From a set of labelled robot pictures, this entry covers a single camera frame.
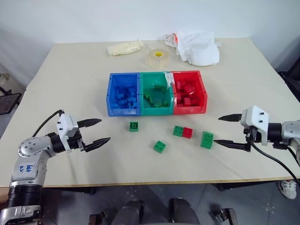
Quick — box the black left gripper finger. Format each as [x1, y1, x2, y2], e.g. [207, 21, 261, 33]
[83, 137, 111, 153]
[77, 118, 103, 129]

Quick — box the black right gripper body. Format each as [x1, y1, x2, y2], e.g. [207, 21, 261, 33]
[243, 126, 263, 153]

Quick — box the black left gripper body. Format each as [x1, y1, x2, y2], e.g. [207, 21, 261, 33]
[69, 132, 86, 153]

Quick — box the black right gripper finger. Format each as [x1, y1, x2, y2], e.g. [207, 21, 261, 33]
[213, 139, 247, 151]
[217, 113, 242, 122]

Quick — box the tall green toy brick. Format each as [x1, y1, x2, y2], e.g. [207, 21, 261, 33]
[200, 131, 215, 149]

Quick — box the blue plastic bin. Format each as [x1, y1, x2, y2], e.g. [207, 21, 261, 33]
[106, 72, 142, 117]

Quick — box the small green toy brick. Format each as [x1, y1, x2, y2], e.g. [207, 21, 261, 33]
[128, 121, 140, 133]

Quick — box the red plastic bin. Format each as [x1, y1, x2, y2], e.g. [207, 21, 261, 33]
[170, 70, 209, 115]

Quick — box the white sneaker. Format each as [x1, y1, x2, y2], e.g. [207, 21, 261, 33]
[278, 180, 297, 200]

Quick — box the green plastic bin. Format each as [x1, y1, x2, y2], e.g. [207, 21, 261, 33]
[139, 72, 175, 116]

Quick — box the white tape strip on bin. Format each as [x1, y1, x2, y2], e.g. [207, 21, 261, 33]
[164, 72, 174, 90]

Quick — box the dark rounded shape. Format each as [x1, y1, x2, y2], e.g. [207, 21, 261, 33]
[109, 200, 144, 225]
[169, 197, 200, 225]

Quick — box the white crumpled cloth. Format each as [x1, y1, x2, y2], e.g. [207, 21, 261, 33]
[164, 30, 220, 67]

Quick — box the black mesh rack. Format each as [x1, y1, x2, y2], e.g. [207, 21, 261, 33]
[0, 92, 22, 116]

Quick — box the cream filled plastic bag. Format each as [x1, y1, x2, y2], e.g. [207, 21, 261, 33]
[107, 40, 145, 57]

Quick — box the clear tape roll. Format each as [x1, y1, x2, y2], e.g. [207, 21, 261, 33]
[142, 48, 170, 69]

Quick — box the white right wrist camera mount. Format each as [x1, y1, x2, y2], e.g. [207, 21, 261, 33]
[240, 105, 270, 146]

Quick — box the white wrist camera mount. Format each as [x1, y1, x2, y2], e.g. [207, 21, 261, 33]
[240, 105, 270, 146]
[56, 113, 80, 153]

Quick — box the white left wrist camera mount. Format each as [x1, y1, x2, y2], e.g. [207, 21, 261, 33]
[56, 113, 80, 153]

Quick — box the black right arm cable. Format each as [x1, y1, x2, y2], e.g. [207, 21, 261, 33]
[251, 142, 300, 186]

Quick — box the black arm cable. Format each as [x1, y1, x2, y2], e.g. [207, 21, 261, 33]
[31, 109, 64, 138]
[251, 142, 300, 186]

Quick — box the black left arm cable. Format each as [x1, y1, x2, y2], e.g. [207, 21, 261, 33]
[31, 109, 64, 138]

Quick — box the black table frame bar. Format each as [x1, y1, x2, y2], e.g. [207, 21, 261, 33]
[216, 182, 282, 192]
[44, 186, 96, 195]

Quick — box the dark metal bracket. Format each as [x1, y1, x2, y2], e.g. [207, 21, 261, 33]
[209, 207, 238, 225]

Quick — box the white object by wall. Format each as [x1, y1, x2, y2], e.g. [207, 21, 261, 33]
[0, 71, 11, 89]

